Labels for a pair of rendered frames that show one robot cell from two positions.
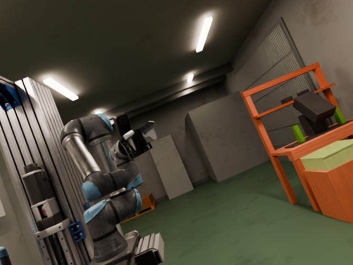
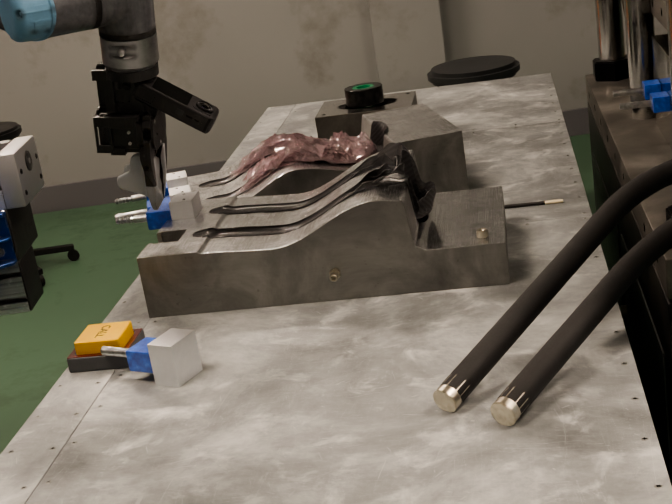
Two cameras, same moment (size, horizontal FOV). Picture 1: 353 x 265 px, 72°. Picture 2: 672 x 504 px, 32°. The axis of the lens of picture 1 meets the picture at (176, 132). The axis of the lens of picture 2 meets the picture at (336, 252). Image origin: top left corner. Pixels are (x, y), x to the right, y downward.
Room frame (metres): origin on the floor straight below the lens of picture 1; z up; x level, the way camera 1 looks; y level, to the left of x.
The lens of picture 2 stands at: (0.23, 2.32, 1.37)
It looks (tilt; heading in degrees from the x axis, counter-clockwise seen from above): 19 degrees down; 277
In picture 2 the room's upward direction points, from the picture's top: 9 degrees counter-clockwise
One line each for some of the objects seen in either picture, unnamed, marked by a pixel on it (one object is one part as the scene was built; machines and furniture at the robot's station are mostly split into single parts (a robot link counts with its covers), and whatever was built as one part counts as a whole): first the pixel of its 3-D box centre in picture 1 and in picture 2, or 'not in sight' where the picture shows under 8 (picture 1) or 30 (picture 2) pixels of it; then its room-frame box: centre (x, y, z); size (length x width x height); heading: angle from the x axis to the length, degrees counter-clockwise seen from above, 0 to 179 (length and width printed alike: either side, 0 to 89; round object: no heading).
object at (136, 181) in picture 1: (126, 176); not in sight; (0.96, 0.25, 1.34); 0.11 x 0.08 x 0.11; 120
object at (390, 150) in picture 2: not in sight; (314, 191); (0.44, 0.70, 0.92); 0.35 x 0.16 x 0.09; 177
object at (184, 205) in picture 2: not in sight; (157, 216); (0.69, 0.64, 0.89); 0.13 x 0.05 x 0.05; 177
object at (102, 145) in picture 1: (110, 165); not in sight; (1.20, 0.37, 1.41); 0.15 x 0.12 x 0.55; 120
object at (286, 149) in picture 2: not in sight; (302, 149); (0.49, 0.36, 0.90); 0.26 x 0.18 x 0.08; 15
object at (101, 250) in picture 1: (107, 242); not in sight; (1.13, 0.48, 1.09); 0.15 x 0.15 x 0.10
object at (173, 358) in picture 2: not in sight; (144, 354); (0.64, 1.02, 0.83); 0.13 x 0.05 x 0.05; 155
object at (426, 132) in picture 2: not in sight; (307, 172); (0.49, 0.35, 0.86); 0.50 x 0.26 x 0.11; 15
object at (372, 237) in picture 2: not in sight; (329, 224); (0.42, 0.72, 0.87); 0.50 x 0.26 x 0.14; 177
